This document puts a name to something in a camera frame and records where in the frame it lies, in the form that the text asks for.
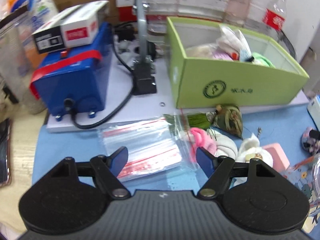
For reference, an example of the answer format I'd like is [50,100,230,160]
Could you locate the floral white towel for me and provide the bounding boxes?
[216,24,252,62]

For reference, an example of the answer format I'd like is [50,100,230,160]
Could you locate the white pink rolled sock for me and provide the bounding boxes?
[183,127,238,162]

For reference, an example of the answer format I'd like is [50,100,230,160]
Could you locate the white cloth with yellow duck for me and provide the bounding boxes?
[235,133,273,167]

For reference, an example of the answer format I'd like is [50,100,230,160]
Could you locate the zip bags with red stripes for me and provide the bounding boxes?
[98,115,199,181]

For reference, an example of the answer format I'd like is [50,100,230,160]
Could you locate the green zongzi tassel ornament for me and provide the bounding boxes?
[163,104,243,139]

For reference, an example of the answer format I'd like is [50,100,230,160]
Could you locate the pink sponge block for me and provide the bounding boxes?
[262,143,290,173]

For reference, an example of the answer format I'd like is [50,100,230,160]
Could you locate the patterned drinking glass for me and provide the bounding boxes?
[283,153,319,233]

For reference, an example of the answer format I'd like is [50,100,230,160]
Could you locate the green cardboard box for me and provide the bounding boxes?
[165,17,309,108]

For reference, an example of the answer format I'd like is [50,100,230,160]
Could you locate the pink purple cloth bundle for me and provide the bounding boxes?
[301,127,320,155]

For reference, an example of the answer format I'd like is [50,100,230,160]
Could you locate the black smartphone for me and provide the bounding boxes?
[0,118,11,187]

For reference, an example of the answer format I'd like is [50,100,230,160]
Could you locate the blue tissue pack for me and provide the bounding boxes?
[307,95,320,128]

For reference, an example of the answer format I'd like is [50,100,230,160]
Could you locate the green towel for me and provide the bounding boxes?
[252,52,275,68]

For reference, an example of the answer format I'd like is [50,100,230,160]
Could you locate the grey white socks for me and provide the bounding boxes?
[185,43,218,59]

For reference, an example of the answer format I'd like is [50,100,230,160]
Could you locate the tall clear plastic container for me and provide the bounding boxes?
[1,5,46,114]

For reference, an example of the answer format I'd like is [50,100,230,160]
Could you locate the black white small box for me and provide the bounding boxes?
[32,0,110,54]

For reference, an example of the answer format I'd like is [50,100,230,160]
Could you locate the pink lid glass jar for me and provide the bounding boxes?
[223,0,251,27]

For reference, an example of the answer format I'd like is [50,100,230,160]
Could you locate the cola bottle red cap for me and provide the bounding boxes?
[263,0,287,36]

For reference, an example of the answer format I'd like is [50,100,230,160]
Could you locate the red lid plastic jar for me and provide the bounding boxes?
[147,0,180,36]

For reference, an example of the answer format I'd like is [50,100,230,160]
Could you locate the black power cable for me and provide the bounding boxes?
[63,29,137,130]

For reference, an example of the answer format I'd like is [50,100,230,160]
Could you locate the grey metal bracket stand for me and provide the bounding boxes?
[133,0,157,95]

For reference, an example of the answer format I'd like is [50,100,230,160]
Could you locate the blue machine with red strap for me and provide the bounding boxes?
[29,23,113,121]

